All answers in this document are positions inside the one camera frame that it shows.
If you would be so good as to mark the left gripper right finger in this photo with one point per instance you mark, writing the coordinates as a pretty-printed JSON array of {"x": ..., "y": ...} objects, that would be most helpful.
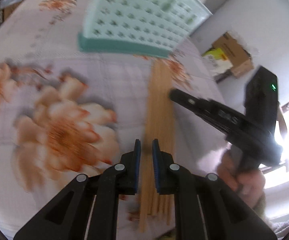
[{"x": 205, "y": 207}]

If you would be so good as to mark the yellow white rice bag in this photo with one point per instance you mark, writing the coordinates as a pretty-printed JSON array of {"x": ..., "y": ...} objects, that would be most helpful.
[{"x": 217, "y": 61}]

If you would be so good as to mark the floral tablecloth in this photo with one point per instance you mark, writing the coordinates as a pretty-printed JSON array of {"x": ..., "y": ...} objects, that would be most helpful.
[{"x": 62, "y": 112}]

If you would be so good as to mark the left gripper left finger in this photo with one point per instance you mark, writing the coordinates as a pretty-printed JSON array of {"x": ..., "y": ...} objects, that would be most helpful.
[{"x": 87, "y": 208}]

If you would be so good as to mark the cardboard box at right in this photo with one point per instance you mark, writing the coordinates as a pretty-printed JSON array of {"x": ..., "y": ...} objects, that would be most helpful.
[{"x": 238, "y": 56}]

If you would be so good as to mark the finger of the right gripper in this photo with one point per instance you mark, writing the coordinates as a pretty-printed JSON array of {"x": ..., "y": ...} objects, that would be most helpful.
[{"x": 221, "y": 117}]

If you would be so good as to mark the person right hand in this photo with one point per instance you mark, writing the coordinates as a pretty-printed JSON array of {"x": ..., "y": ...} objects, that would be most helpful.
[{"x": 252, "y": 182}]

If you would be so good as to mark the mint green utensil holder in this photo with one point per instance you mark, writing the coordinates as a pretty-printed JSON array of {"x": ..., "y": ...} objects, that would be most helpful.
[{"x": 142, "y": 27}]

